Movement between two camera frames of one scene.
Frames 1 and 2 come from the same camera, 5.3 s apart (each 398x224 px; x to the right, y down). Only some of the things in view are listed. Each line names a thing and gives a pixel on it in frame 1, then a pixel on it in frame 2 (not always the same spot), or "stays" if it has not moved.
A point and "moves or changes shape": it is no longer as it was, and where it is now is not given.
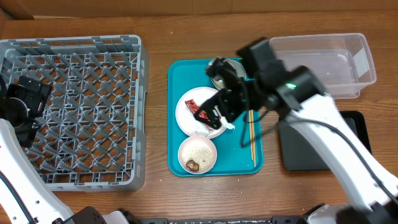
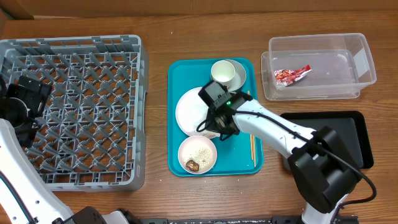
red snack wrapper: [193, 107] moves or changes shape
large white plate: [187, 120] stays
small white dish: [200, 149] stays
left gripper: [38, 93] stays
